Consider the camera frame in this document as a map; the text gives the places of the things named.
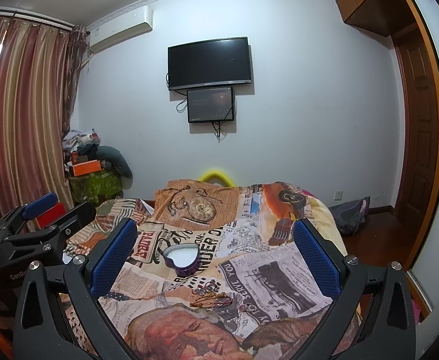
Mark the green patterned storage box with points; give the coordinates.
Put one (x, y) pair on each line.
(96, 187)

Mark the yellow curved object behind bed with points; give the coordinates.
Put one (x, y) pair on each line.
(218, 175)

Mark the pile of clothes on boxes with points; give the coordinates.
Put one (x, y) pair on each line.
(73, 139)

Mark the white wall air conditioner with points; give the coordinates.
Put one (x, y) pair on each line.
(121, 28)

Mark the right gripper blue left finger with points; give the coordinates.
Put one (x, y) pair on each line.
(87, 278)

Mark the red gold striped curtain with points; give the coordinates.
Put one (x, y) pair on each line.
(39, 77)

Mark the white wall power socket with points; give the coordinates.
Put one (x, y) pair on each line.
(338, 195)

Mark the orange shoe box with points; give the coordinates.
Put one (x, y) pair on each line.
(85, 168)

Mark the brown wooden door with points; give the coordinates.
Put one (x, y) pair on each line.
(418, 194)

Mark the printed newspaper pattern bedspread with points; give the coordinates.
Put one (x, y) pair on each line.
(253, 297)

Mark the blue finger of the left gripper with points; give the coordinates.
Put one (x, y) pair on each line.
(35, 209)

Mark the wooden overhead cabinet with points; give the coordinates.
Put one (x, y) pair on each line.
(382, 17)

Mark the large black wall television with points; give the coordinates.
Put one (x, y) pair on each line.
(209, 63)

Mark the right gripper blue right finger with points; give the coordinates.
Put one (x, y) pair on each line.
(338, 279)

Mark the small black wall monitor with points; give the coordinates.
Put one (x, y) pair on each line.
(209, 105)

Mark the dark bag on floor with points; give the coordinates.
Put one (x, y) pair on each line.
(350, 216)

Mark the dark grey stuffed cushion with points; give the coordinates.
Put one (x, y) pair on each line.
(113, 160)

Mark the red box beside bed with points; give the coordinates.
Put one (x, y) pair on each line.
(50, 216)

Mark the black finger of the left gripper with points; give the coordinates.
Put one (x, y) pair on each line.
(74, 220)

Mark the purple heart-shaped jewelry box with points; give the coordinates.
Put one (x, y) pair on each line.
(184, 259)

